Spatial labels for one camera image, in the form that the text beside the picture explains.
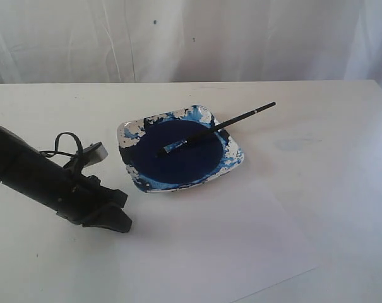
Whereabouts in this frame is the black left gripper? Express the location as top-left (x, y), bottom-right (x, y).
top-left (53, 164), bottom-right (132, 234)

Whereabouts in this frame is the black paintbrush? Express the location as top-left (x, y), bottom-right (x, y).
top-left (157, 102), bottom-right (276, 157)

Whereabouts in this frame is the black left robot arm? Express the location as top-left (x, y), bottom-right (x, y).
top-left (0, 126), bottom-right (132, 233)

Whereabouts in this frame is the white square paint dish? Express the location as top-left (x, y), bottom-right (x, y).
top-left (117, 105), bottom-right (244, 193)

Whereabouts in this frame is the white paper sheet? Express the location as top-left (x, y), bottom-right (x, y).
top-left (116, 182), bottom-right (317, 302)

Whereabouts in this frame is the white backdrop curtain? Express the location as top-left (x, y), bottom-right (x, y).
top-left (0, 1), bottom-right (382, 83)

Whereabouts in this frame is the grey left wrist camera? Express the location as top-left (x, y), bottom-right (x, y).
top-left (83, 142), bottom-right (108, 167)

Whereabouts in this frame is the black left camera cable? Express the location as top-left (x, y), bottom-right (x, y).
top-left (39, 132), bottom-right (86, 171)

